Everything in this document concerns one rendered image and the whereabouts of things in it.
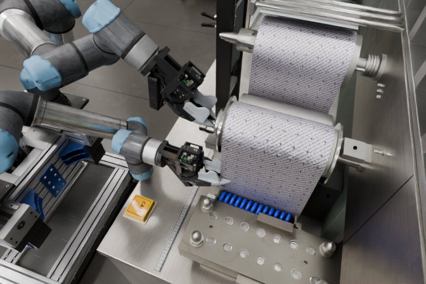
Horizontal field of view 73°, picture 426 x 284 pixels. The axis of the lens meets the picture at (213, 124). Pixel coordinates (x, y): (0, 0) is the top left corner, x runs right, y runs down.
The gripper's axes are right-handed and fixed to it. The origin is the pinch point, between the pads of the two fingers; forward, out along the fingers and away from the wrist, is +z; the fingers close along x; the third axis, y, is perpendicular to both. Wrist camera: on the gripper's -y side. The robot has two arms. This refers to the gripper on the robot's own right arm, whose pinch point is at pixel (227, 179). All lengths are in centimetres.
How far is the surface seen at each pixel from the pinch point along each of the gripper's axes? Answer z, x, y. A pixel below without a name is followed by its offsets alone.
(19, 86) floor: -232, 86, -109
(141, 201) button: -26.2, -8.3, -16.5
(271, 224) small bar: 14.7, -6.1, -4.1
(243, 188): 5.0, -0.3, -1.2
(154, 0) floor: -197, 284, -109
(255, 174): 7.4, -0.3, 7.9
